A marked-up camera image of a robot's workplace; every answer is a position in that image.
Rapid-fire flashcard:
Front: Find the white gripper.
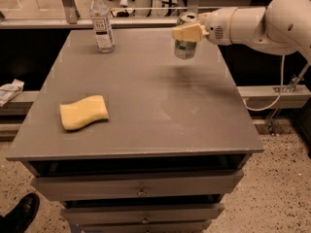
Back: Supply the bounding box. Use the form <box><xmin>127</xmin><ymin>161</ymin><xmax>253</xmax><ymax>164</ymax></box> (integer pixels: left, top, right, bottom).
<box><xmin>172</xmin><ymin>7</ymin><xmax>234</xmax><ymax>46</ymax></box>

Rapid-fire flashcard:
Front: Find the green 7up soda can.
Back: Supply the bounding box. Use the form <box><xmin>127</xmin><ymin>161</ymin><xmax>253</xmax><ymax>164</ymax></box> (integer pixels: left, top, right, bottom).
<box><xmin>174</xmin><ymin>12</ymin><xmax>196</xmax><ymax>59</ymax></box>

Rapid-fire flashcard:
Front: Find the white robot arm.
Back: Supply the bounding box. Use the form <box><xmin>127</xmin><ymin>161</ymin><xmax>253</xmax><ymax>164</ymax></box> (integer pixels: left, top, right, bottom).
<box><xmin>172</xmin><ymin>0</ymin><xmax>311</xmax><ymax>63</ymax></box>

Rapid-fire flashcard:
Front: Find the clear plastic water bottle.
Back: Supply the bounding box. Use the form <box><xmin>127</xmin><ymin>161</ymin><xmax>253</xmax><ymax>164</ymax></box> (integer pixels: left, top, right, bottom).
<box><xmin>89</xmin><ymin>0</ymin><xmax>115</xmax><ymax>53</ymax></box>

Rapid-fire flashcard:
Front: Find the grey drawer cabinet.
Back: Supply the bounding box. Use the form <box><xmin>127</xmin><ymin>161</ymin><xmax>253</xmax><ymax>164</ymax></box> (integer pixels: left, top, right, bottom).
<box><xmin>5</xmin><ymin>26</ymin><xmax>265</xmax><ymax>233</ymax></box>

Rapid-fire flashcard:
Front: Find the yellow sponge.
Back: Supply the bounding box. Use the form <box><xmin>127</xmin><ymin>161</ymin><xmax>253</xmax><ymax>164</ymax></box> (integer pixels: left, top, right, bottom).
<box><xmin>59</xmin><ymin>95</ymin><xmax>109</xmax><ymax>131</ymax></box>

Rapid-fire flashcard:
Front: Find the top grey drawer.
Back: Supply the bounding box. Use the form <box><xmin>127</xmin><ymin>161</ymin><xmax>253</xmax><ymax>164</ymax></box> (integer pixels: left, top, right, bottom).
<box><xmin>31</xmin><ymin>170</ymin><xmax>244</xmax><ymax>201</ymax></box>

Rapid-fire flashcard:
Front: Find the grey drawer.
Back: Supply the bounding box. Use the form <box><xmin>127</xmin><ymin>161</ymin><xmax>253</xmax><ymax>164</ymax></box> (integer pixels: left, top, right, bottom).
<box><xmin>61</xmin><ymin>204</ymin><xmax>225</xmax><ymax>225</ymax></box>
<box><xmin>70</xmin><ymin>220</ymin><xmax>211</xmax><ymax>233</ymax></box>
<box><xmin>31</xmin><ymin>170</ymin><xmax>244</xmax><ymax>201</ymax></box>

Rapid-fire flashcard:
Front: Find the middle grey drawer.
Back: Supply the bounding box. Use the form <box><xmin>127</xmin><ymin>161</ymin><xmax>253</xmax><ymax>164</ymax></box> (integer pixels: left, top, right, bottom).
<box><xmin>61</xmin><ymin>204</ymin><xmax>225</xmax><ymax>225</ymax></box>

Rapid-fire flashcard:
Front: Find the folded white cloth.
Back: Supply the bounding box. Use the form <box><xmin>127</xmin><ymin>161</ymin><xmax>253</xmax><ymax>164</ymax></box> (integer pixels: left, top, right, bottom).
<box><xmin>0</xmin><ymin>79</ymin><xmax>24</xmax><ymax>107</ymax></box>

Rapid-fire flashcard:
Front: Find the bottom grey drawer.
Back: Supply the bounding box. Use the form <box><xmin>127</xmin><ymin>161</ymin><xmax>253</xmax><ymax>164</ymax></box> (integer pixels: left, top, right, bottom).
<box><xmin>70</xmin><ymin>220</ymin><xmax>211</xmax><ymax>233</ymax></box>

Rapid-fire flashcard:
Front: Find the black leather shoe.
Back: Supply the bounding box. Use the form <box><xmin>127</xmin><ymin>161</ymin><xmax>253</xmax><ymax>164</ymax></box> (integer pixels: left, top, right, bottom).
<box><xmin>0</xmin><ymin>192</ymin><xmax>40</xmax><ymax>233</ymax></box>

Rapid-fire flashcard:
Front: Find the white cable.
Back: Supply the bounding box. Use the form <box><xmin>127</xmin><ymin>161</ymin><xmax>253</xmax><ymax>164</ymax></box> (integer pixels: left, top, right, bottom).
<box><xmin>243</xmin><ymin>54</ymin><xmax>287</xmax><ymax>113</ymax></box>

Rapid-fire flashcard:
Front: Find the metal railing frame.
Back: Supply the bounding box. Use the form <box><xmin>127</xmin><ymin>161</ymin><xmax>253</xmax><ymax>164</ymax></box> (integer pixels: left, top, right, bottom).
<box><xmin>0</xmin><ymin>0</ymin><xmax>270</xmax><ymax>29</ymax></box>

